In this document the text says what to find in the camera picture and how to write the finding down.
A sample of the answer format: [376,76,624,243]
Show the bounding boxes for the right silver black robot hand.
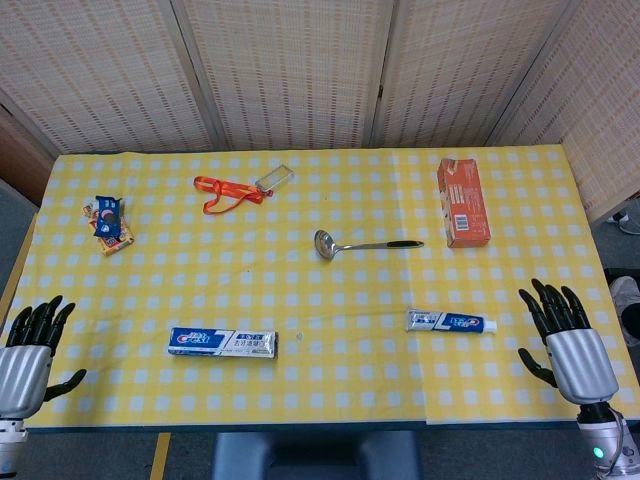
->
[517,278,621,405]

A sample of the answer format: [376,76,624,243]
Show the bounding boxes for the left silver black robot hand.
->
[0,294,87,420]

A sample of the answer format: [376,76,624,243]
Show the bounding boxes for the blue white toothpaste tube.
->
[405,308,498,335]

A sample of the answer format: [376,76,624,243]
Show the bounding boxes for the blue toothpaste box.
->
[167,327,279,359]

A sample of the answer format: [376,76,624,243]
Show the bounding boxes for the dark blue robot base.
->
[212,430,421,480]

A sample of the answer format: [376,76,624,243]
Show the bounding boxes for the orange carton box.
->
[437,157,491,249]

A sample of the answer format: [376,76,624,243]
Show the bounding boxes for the white shoe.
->
[607,276,640,347]

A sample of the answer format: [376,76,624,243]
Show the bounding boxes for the yellow snack packet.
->
[82,199,135,258]

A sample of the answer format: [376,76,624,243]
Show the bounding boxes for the yellow floor tape strip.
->
[149,432,172,480]

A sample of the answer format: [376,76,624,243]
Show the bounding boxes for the blue cookie packet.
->
[93,194,124,238]

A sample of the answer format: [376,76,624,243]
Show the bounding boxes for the brown wooden cabinet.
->
[0,107,54,206]

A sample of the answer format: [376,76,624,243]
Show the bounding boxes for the woven folding screen panel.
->
[369,0,584,149]
[0,0,216,156]
[487,0,640,224]
[172,0,399,151]

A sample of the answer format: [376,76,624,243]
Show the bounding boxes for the yellow checkered tablecloth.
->
[0,147,640,426]

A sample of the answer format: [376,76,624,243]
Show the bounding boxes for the clear badge holder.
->
[254,166,295,192]

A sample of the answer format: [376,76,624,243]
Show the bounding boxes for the orange lanyard strap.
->
[193,175,274,215]

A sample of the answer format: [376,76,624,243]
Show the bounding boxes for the steel ladle black handle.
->
[313,229,425,261]

